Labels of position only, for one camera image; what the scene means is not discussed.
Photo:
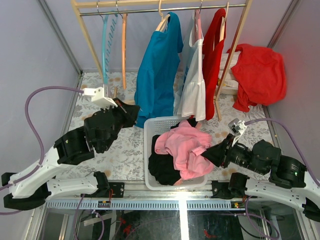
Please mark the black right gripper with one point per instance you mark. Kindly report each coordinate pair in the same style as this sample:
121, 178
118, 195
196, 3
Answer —
218, 154

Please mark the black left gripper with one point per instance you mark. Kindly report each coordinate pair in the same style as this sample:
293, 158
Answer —
130, 112

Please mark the pink t shirt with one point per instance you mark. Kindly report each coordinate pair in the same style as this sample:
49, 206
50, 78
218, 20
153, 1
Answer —
185, 143

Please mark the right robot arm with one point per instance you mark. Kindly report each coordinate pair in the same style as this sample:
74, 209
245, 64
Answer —
289, 182

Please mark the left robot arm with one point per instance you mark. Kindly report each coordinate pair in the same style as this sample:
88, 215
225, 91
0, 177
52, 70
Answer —
32, 187

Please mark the teal t shirt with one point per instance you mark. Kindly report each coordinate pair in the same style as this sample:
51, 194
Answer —
156, 75

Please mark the white t shirt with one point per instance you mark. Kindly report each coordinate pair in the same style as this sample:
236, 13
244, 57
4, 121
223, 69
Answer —
190, 96

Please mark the cream wooden hanger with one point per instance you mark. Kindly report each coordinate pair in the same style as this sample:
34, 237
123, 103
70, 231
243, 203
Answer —
164, 19

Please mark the light blue hanger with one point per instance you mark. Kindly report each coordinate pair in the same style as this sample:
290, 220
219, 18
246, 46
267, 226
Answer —
108, 32

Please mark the orange hanger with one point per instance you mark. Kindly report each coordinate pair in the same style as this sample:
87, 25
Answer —
124, 17

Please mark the pink hanger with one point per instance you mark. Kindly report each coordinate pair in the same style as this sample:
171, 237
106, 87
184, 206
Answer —
198, 23

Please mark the red hanging t shirt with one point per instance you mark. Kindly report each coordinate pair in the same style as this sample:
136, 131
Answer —
212, 49

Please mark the wooden hanger right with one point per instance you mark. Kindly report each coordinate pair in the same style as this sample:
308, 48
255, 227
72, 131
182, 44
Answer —
223, 23

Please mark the white laundry basket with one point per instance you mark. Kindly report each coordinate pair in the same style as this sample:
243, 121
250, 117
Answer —
158, 126

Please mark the black garment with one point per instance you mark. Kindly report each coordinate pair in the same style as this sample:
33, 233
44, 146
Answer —
161, 167

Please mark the white folded cloth stack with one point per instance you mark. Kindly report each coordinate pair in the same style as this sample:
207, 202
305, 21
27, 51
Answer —
230, 79

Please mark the red cloth pile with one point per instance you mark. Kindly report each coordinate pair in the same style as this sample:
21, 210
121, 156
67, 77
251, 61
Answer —
261, 77

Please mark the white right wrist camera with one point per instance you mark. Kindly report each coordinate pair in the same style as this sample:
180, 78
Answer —
238, 128

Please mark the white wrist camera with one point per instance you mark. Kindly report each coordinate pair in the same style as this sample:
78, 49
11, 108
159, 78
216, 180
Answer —
98, 98
238, 128

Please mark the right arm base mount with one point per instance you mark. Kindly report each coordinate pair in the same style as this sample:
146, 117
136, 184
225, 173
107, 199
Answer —
220, 190

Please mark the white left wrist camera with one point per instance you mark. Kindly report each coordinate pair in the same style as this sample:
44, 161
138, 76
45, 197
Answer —
98, 98

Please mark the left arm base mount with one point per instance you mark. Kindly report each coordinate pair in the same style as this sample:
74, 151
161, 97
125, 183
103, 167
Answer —
116, 189

